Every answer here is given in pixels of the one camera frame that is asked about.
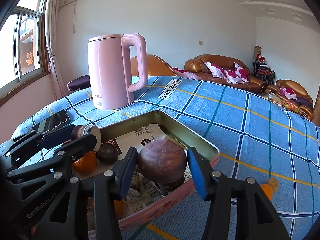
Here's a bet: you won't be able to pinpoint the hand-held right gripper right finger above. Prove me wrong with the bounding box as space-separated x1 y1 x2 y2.
187 146 292 240

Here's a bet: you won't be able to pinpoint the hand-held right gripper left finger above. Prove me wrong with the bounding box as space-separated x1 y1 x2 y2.
32 147 138 240

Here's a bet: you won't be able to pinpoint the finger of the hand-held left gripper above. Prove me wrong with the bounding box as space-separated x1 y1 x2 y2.
0 124 77 165
4 134 98 181

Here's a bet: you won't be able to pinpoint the layered cake roll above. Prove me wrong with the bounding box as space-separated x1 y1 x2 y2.
71 124 102 153

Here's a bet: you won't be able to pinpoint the large orange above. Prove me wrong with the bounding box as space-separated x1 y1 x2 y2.
71 151 97 174

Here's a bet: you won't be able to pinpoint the dark brown round fruit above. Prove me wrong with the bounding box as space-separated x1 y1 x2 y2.
96 143 119 165

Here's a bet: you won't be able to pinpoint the purple passion fruit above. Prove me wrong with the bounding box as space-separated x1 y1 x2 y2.
137 140 188 184

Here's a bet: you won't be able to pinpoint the pink tin box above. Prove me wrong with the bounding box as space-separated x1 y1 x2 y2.
30 109 220 240

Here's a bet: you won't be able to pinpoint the black smartphone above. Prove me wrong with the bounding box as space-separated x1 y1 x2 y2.
29 109 70 133

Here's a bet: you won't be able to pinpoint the printed paper sheet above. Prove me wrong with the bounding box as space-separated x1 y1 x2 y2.
100 124 187 218

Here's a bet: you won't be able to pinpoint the purple cushioned stool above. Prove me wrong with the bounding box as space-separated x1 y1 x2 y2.
67 76 91 92

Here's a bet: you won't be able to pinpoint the blue plaid blanket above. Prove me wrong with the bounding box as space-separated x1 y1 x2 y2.
11 76 320 240

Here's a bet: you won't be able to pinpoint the oval orange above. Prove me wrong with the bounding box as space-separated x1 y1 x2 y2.
259 184 274 202

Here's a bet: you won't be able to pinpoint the brown kiwi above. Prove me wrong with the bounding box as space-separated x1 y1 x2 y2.
265 177 279 190

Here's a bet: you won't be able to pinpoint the pink electric kettle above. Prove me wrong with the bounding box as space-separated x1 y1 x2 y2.
87 33 148 110

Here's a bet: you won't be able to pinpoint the beige curtain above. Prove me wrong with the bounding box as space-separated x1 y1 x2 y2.
44 0 68 100

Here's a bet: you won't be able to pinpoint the pink cloth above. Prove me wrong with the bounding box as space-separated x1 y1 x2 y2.
172 67 203 80

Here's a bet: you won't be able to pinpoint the window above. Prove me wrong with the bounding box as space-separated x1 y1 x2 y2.
0 0 49 89

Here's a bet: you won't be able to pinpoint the white pink floral pillow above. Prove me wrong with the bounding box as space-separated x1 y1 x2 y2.
204 62 228 79
280 87 297 99
223 69 244 84
234 62 248 82

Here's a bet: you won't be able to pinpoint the cluttered coffee table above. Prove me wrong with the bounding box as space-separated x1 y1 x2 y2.
265 92 300 113

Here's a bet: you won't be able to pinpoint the long brown leather sofa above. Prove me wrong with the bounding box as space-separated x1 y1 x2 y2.
184 54 267 94

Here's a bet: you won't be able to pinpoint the stacked dark chairs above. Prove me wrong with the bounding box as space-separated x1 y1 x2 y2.
252 61 275 85

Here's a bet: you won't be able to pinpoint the purple cloth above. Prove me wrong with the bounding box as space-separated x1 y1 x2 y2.
292 96 313 110

